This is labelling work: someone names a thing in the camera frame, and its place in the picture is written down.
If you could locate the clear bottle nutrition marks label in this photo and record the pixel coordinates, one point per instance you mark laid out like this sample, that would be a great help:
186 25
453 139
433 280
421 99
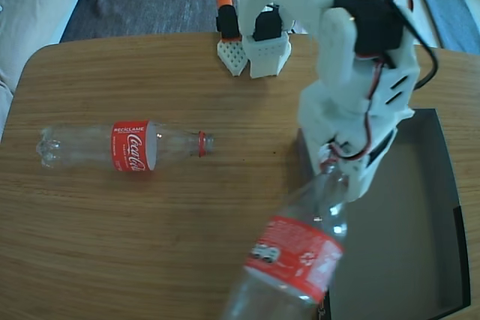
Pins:
292 256

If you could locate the clear bottle script logo label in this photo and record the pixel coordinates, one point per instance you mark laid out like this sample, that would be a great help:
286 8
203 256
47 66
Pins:
129 145

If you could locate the grey cardboard box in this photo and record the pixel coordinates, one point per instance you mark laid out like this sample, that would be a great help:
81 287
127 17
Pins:
412 222

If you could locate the white rug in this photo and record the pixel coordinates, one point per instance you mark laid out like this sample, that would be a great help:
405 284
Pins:
423 31

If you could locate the blue fabric strip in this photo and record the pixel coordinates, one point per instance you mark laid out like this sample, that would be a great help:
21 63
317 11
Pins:
450 9

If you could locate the white sofa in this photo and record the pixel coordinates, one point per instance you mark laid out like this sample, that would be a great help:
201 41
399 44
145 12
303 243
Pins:
33 16

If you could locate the flat white camera plate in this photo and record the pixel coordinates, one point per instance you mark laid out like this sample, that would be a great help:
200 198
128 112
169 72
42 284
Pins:
407 113

